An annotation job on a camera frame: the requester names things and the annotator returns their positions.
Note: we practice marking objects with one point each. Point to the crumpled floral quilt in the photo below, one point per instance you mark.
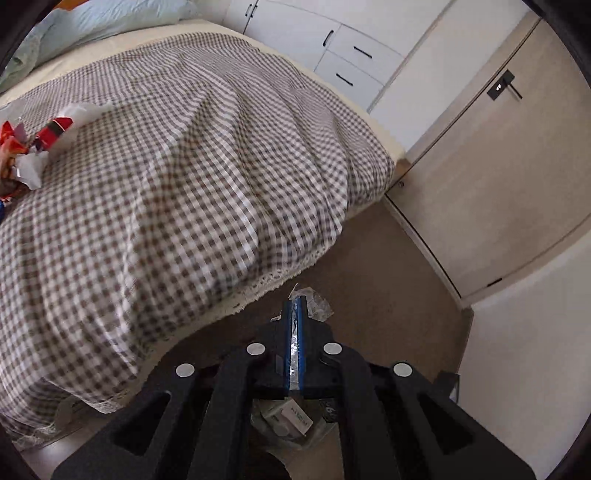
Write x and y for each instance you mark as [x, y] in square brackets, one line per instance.
[21, 64]

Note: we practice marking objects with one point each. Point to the beige door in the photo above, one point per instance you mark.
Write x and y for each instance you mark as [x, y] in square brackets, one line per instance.
[498, 184]

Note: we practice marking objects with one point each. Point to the white wardrobe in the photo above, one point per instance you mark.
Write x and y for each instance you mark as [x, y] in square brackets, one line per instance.
[295, 32]

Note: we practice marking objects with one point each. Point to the light blue pillow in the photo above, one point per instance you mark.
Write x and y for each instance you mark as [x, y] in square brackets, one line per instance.
[92, 18]

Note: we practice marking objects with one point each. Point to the large red snack packet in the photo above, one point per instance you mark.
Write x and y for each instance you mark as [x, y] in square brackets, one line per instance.
[53, 129]

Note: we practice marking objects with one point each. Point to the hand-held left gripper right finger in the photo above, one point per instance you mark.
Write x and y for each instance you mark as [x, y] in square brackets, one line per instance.
[369, 415]

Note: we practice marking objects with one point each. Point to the white paper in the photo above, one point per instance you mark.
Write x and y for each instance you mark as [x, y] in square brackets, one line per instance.
[32, 168]

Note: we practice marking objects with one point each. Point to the clear crinkled plastic wrapper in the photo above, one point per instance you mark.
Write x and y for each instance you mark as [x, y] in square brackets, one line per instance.
[318, 307]

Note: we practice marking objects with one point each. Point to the bed with checkered cover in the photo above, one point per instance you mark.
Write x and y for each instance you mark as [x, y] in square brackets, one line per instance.
[184, 184]

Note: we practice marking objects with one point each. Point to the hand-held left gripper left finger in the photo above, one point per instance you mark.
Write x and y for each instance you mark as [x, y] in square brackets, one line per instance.
[217, 415]

